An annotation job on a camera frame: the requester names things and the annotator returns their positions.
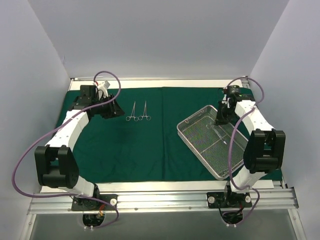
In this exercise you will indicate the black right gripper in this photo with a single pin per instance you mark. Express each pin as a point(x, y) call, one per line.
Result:
point(222, 114)

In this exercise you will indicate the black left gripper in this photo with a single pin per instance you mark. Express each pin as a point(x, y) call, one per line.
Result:
point(110, 107)

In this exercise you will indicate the steel surgical forceps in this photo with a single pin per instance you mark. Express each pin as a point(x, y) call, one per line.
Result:
point(132, 116)
point(144, 115)

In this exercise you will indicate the metal wire mesh tray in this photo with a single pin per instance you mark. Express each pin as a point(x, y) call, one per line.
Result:
point(197, 133)

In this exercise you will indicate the dark green surgical cloth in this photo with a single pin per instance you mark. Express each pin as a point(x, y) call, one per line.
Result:
point(115, 150)

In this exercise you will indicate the steel surgical scissors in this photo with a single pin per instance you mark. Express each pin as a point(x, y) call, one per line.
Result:
point(220, 133)

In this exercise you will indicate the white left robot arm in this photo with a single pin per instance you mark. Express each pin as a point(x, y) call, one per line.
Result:
point(56, 166)

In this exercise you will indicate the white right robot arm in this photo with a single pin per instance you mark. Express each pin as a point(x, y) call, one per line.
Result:
point(264, 151)

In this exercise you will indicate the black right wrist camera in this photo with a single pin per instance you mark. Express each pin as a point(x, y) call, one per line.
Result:
point(231, 90)

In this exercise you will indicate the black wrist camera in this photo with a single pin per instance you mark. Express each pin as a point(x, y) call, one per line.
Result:
point(231, 90)
point(98, 90)

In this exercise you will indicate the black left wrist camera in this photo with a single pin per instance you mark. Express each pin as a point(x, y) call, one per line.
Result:
point(98, 90)

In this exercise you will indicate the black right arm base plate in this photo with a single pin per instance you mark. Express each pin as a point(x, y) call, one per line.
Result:
point(225, 200)

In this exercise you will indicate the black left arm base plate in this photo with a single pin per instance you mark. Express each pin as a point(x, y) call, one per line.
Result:
point(84, 204)

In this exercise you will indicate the aluminium front frame rail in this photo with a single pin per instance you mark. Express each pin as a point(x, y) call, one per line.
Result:
point(162, 202)

